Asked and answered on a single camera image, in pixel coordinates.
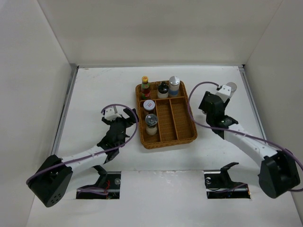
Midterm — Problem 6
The black cap white bottle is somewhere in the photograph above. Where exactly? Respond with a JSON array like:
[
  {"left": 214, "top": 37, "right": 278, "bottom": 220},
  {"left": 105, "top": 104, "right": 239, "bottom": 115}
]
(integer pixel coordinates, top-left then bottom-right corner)
[{"left": 157, "top": 81, "right": 169, "bottom": 99}]

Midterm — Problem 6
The yellow cap red sauce bottle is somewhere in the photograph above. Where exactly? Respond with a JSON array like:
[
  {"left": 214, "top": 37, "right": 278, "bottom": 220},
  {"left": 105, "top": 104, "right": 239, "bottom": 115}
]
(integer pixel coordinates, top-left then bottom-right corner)
[{"left": 141, "top": 76, "right": 151, "bottom": 100}]

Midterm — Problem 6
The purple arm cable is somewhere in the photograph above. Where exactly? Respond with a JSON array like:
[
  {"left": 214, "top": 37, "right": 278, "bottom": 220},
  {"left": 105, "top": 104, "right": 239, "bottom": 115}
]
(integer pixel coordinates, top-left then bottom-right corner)
[
  {"left": 188, "top": 81, "right": 303, "bottom": 192},
  {"left": 26, "top": 104, "right": 140, "bottom": 194}
]

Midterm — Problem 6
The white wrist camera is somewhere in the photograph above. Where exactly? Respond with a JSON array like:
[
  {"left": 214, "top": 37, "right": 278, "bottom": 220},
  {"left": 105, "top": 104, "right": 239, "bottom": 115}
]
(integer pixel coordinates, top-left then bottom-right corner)
[
  {"left": 104, "top": 106, "right": 121, "bottom": 121},
  {"left": 215, "top": 85, "right": 234, "bottom": 103}
]

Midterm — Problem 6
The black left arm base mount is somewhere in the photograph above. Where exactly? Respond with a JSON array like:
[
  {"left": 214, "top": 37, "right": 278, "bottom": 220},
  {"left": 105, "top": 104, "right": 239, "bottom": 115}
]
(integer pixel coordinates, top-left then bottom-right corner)
[{"left": 76, "top": 166, "right": 122, "bottom": 200}]

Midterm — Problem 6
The dark lid spice jar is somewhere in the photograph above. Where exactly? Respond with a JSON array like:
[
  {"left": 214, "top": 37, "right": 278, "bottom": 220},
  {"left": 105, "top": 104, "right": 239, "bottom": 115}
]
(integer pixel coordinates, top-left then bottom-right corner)
[{"left": 145, "top": 114, "right": 158, "bottom": 136}]

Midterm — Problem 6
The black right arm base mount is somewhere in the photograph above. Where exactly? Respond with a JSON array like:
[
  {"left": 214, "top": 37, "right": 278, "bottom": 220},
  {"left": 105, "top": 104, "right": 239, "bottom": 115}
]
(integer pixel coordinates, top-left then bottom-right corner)
[{"left": 204, "top": 162, "right": 250, "bottom": 199}]

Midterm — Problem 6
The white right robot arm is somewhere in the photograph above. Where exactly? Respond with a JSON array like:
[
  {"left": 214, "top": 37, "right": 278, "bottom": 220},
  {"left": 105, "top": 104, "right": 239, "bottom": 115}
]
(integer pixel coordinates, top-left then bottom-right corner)
[{"left": 198, "top": 91, "right": 301, "bottom": 199}]

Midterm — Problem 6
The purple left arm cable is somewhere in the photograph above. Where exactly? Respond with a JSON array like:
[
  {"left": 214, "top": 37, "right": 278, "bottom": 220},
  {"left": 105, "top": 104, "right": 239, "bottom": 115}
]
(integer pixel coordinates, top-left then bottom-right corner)
[{"left": 26, "top": 104, "right": 140, "bottom": 194}]

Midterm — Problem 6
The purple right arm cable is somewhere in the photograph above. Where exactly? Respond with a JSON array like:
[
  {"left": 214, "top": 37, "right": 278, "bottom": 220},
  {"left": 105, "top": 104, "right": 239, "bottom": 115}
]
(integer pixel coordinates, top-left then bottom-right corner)
[{"left": 188, "top": 81, "right": 303, "bottom": 192}]

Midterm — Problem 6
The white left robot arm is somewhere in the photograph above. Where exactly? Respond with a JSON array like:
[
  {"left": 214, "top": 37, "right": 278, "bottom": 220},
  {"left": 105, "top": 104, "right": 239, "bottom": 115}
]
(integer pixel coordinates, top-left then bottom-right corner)
[{"left": 26, "top": 104, "right": 139, "bottom": 208}]

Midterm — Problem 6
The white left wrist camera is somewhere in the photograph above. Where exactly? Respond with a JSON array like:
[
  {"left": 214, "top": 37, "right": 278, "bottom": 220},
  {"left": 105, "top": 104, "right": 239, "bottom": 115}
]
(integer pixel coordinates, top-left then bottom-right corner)
[{"left": 104, "top": 106, "right": 121, "bottom": 121}]

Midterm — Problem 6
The brown wicker divided basket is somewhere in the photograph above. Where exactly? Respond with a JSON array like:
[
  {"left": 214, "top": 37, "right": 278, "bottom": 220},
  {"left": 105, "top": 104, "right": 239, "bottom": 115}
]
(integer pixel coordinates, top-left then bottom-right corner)
[{"left": 135, "top": 81, "right": 197, "bottom": 149}]

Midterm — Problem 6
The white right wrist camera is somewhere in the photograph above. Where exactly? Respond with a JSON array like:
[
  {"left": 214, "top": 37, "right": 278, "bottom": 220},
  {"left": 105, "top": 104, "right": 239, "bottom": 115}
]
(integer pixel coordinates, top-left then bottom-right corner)
[{"left": 215, "top": 85, "right": 234, "bottom": 103}]

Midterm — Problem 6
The blue label salt jar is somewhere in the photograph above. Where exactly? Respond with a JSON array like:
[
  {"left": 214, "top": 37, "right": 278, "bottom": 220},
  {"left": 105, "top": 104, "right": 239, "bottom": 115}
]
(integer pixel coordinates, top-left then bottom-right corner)
[
  {"left": 169, "top": 76, "right": 180, "bottom": 97},
  {"left": 226, "top": 82, "right": 237, "bottom": 95}
]

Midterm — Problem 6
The white lid pepper jar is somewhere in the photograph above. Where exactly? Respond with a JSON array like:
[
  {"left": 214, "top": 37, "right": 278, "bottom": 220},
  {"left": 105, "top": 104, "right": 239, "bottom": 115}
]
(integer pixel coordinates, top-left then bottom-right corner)
[{"left": 143, "top": 99, "right": 155, "bottom": 116}]

